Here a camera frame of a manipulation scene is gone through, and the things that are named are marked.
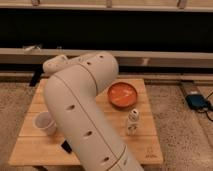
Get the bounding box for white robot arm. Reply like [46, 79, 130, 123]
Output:
[43, 52, 144, 171]

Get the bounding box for orange ceramic bowl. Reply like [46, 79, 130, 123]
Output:
[107, 82, 138, 108]

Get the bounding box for small white bottle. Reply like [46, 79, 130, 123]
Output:
[126, 109, 140, 136]

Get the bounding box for wooden table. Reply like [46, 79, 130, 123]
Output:
[9, 79, 163, 166]

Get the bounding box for black smartphone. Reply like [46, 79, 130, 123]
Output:
[61, 141, 72, 153]

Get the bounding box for black cable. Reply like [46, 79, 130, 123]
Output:
[199, 91, 213, 122]

